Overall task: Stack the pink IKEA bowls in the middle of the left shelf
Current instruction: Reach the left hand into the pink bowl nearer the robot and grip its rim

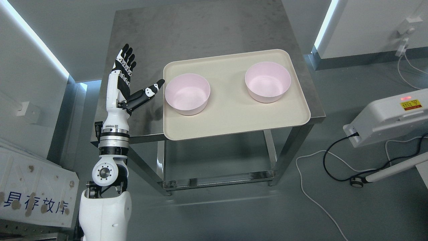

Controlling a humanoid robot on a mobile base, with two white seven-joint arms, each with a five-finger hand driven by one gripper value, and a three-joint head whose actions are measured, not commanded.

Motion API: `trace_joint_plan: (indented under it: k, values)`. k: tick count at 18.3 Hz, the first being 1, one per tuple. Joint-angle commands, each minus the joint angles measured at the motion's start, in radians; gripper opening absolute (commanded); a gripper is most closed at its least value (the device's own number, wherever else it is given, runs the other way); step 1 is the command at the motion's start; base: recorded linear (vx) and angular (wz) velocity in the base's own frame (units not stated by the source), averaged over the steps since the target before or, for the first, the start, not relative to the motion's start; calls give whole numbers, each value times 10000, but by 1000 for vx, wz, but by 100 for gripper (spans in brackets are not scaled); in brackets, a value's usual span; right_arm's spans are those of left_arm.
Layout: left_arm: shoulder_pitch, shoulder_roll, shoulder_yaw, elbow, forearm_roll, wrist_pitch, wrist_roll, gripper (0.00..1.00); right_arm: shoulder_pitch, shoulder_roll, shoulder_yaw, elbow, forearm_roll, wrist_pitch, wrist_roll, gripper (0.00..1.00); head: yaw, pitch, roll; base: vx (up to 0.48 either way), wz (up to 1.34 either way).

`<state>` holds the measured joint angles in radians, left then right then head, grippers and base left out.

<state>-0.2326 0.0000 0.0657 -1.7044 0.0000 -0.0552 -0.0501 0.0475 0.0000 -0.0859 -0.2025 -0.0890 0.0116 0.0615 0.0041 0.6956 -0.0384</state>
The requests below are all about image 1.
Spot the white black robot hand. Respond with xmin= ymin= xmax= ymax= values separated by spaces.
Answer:
xmin=103 ymin=43 xmax=165 ymax=131

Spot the pink bowl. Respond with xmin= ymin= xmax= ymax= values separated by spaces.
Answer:
xmin=165 ymin=73 xmax=211 ymax=116
xmin=244 ymin=62 xmax=291 ymax=103

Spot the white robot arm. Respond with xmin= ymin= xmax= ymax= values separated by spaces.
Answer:
xmin=74 ymin=122 xmax=132 ymax=241

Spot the cream plastic tray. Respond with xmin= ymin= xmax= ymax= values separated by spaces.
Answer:
xmin=163 ymin=49 xmax=311 ymax=141

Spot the white foam board with text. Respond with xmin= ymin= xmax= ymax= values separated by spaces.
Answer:
xmin=0 ymin=143 xmax=79 ymax=228

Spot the white machine with warning label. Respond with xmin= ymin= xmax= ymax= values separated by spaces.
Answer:
xmin=343 ymin=89 xmax=428 ymax=148

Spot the white stand leg with caster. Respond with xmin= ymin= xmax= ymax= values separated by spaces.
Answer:
xmin=350 ymin=152 xmax=428 ymax=188

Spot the white wall socket left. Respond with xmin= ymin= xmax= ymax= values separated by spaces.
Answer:
xmin=16 ymin=102 xmax=41 ymax=125

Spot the white floor cable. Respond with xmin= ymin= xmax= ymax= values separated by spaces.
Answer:
xmin=296 ymin=136 xmax=428 ymax=241

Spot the white wall plug right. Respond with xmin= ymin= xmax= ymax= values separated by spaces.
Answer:
xmin=395 ymin=16 xmax=423 ymax=57

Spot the black power cable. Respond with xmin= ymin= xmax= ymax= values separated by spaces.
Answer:
xmin=323 ymin=131 xmax=428 ymax=182

